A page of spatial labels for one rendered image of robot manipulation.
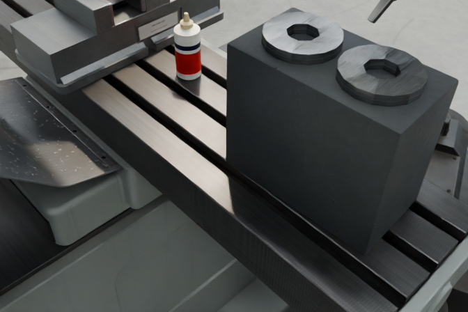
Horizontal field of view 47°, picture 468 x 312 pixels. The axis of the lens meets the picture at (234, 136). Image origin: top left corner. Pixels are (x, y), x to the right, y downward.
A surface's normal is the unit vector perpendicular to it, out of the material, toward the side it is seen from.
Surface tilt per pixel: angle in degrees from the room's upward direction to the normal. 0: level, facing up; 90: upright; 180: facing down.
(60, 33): 0
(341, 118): 90
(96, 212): 90
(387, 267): 0
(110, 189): 90
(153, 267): 90
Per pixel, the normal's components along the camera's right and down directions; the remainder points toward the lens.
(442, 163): 0.02, -0.74
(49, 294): 0.69, 0.49
